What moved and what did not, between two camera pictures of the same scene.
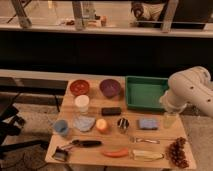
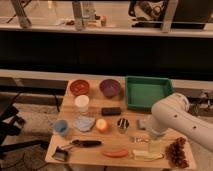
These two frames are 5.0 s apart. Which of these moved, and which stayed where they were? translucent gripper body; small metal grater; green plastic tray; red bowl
Moved: translucent gripper body
Stayed: small metal grater; green plastic tray; red bowl
